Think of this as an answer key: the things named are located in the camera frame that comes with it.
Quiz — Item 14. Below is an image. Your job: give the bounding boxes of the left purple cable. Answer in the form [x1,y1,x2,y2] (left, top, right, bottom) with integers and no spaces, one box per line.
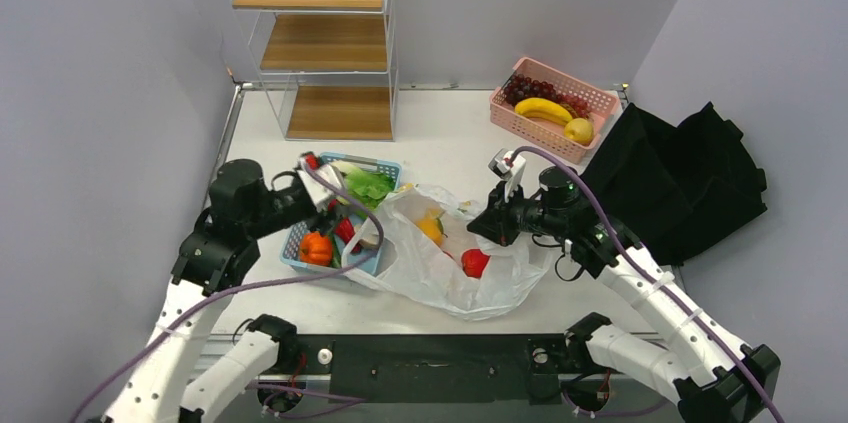
[66,164,386,423]

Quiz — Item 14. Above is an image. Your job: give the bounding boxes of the yellow banana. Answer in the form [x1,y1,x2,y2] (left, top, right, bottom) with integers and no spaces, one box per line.
[514,97,574,126]

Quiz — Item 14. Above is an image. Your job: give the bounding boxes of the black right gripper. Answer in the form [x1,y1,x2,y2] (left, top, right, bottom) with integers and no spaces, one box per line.
[468,179,567,248]

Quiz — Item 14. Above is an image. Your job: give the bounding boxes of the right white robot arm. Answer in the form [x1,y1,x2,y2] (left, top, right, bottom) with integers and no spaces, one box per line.
[467,157,781,422]

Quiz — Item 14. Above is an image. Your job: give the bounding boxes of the beige mushroom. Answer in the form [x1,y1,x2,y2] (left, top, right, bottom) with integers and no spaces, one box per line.
[358,227,381,250]

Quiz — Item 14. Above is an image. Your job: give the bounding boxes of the wooden wire shelf rack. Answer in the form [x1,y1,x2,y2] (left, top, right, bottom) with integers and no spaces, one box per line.
[229,0,399,141]

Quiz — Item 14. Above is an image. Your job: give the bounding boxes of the pink perforated plastic basket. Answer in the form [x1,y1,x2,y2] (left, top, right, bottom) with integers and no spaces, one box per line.
[490,57,620,164]

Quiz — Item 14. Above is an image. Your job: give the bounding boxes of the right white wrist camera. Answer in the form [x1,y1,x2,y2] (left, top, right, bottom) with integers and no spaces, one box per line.
[488,149,526,202]

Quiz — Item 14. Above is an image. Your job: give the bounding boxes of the red pepper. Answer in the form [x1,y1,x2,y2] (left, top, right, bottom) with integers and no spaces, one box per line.
[329,200,356,244]

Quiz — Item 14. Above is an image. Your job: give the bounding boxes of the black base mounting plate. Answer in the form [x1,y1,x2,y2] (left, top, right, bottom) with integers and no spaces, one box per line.
[260,333,610,405]

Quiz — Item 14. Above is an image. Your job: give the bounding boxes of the black cloth bag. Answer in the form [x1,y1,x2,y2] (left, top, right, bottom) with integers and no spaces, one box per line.
[581,103,767,266]

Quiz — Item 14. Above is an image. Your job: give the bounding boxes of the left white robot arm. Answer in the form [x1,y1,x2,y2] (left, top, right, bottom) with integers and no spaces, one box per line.
[99,153,344,422]

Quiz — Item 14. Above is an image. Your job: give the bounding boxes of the purple cable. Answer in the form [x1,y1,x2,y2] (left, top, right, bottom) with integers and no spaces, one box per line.
[66,164,386,423]
[506,145,790,423]

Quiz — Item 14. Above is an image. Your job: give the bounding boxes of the red apple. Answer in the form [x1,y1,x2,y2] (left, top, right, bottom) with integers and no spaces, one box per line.
[461,249,491,279]

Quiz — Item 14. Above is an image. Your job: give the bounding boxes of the small orange pumpkin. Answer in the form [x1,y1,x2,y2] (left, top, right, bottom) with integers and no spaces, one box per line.
[298,232,335,267]

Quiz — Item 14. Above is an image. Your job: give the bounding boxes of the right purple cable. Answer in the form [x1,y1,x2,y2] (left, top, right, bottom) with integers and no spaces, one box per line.
[506,145,790,423]

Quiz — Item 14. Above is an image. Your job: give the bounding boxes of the orange fruit with leaf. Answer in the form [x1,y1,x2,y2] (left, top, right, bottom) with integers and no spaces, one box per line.
[415,209,445,247]

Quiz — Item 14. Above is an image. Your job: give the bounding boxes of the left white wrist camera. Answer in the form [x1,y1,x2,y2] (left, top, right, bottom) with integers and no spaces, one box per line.
[296,152,344,211]

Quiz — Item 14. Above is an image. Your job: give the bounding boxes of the green napa cabbage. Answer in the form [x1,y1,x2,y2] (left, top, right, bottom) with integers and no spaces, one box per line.
[331,160,396,210]

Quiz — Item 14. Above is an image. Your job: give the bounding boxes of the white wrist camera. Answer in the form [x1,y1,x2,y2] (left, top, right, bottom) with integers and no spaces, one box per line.
[296,152,344,211]
[488,149,526,202]

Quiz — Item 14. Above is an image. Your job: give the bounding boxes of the dark red grapes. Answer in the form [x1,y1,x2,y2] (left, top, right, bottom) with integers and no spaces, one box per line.
[502,73,590,118]

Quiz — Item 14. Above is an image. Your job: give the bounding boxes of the white plastic grocery bag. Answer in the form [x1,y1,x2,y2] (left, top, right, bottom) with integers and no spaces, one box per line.
[341,185,558,321]

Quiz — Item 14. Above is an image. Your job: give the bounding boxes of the yellow pear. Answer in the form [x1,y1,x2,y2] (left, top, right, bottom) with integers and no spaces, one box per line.
[563,118,595,146]

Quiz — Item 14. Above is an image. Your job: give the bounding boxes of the blue perforated plastic basket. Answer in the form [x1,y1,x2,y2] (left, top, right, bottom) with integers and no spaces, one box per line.
[279,152,402,275]

